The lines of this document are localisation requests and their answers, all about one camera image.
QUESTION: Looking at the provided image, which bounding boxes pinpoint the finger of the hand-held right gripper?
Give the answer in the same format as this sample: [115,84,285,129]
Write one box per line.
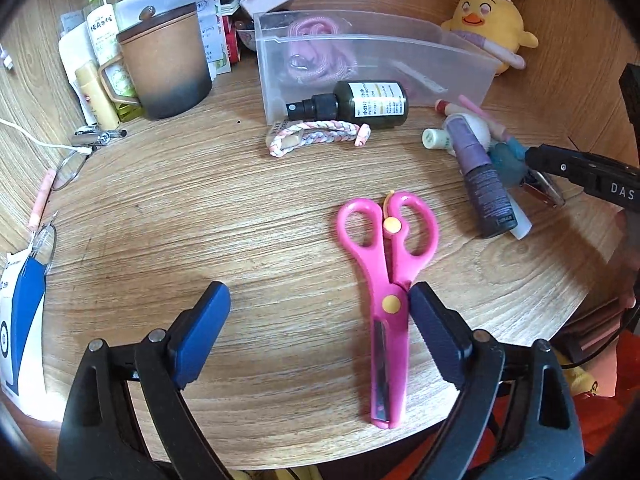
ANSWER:
[525,144,601,193]

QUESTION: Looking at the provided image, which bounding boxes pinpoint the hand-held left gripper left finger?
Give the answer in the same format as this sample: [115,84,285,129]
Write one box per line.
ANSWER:
[56,281,232,480]

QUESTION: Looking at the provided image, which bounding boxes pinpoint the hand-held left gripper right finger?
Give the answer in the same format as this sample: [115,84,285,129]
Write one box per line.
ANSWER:
[409,281,586,480]

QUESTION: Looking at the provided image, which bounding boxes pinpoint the metal clip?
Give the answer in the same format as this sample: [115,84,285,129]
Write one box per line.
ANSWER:
[520,167,566,208]

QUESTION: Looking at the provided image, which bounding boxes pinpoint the teal soft object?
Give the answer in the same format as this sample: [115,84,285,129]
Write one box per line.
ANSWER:
[487,140,531,188]

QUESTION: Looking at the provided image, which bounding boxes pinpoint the pink stick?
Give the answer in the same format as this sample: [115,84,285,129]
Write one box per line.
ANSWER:
[434,94,512,143]

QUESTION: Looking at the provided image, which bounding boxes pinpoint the white tube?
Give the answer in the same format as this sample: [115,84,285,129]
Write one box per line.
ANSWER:
[507,200,532,240]

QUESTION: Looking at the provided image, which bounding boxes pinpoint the purple cosmetic tube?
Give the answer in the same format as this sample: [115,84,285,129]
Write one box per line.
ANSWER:
[445,114,518,239]

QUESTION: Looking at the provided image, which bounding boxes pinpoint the pink scissors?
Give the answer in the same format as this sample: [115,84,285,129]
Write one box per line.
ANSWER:
[336,190,440,430]

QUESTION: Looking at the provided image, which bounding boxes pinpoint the white round object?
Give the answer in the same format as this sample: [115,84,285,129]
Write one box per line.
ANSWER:
[457,110,493,146]

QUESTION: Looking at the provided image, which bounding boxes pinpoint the small white bottle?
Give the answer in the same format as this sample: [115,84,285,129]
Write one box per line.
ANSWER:
[422,128,456,153]

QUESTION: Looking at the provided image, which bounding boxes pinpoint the dark spray bottle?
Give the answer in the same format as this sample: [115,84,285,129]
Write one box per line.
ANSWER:
[286,80,410,131]

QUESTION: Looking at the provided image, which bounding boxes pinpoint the clear plastic storage box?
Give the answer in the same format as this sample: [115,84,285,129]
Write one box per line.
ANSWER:
[252,10,502,125]

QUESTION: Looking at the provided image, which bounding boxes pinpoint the pastel braided bracelet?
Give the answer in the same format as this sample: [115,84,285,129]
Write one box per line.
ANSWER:
[267,119,372,158]

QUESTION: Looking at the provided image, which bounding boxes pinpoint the brown box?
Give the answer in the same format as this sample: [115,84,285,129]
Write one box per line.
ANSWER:
[565,300,632,361]

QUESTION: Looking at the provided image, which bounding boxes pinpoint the small yellow toy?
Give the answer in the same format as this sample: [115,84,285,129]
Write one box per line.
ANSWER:
[554,350,601,397]

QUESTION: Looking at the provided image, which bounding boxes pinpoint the yellow chick plush toy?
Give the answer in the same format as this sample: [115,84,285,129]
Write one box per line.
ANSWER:
[440,0,540,77]

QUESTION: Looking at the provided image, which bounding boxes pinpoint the blue and white packet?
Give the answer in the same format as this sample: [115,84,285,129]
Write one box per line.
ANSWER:
[0,252,51,421]

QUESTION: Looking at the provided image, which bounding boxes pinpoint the metal nail clipper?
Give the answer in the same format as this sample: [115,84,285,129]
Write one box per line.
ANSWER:
[70,127,128,147]

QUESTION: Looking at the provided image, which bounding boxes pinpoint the yellow tube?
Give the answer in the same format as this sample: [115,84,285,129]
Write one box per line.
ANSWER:
[75,60,121,131]

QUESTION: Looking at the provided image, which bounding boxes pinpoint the brown lidded mug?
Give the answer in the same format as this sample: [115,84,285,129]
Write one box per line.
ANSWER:
[97,2,215,121]

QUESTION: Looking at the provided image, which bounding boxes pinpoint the red and white box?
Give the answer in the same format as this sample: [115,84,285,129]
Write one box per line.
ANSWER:
[220,15,241,63]

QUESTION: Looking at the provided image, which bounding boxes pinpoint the white bowl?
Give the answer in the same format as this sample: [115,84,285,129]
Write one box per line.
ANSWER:
[235,22,258,53]

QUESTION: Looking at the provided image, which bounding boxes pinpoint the green spray bottle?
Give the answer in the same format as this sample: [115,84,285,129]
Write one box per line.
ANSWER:
[82,0,126,68]

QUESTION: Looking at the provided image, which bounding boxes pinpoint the white rectangular box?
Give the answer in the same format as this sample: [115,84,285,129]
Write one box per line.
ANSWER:
[239,0,297,20]

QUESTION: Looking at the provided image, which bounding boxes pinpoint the pile of papers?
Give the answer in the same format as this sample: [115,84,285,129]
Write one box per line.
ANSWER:
[57,0,236,126]

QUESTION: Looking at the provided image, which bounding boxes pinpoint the wire frame glasses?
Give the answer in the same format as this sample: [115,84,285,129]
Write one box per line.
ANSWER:
[27,149,95,273]

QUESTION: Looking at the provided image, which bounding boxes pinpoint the white cable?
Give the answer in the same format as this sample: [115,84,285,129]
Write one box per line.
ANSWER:
[0,119,93,156]

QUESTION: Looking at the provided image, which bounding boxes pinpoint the pink rope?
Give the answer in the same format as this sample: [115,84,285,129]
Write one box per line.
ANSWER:
[282,16,358,83]

